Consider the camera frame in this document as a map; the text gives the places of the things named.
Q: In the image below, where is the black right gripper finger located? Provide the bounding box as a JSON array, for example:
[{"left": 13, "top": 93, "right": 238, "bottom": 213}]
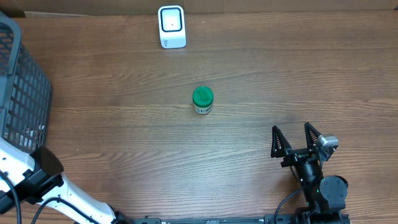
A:
[
  {"left": 304, "top": 122, "right": 321, "bottom": 148},
  {"left": 271, "top": 126, "right": 292, "bottom": 158}
]

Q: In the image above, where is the green lid seasoning jar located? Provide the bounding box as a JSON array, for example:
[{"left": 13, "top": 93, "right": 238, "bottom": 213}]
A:
[{"left": 192, "top": 86, "right": 214, "bottom": 114}]

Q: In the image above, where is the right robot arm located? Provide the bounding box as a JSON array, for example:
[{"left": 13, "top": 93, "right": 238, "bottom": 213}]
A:
[{"left": 266, "top": 122, "right": 351, "bottom": 224}]

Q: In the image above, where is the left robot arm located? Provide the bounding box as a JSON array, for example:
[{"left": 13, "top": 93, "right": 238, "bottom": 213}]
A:
[{"left": 1, "top": 139, "right": 132, "bottom": 224}]

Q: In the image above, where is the white barcode scanner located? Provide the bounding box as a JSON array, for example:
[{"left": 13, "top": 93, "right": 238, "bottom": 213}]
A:
[{"left": 158, "top": 5, "right": 187, "bottom": 49}]

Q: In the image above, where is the grey plastic mesh basket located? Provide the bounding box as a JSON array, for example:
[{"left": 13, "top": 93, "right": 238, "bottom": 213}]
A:
[{"left": 1, "top": 15, "right": 52, "bottom": 153}]

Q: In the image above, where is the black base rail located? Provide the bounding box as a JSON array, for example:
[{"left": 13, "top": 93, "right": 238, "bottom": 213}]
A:
[{"left": 131, "top": 214, "right": 351, "bottom": 224}]

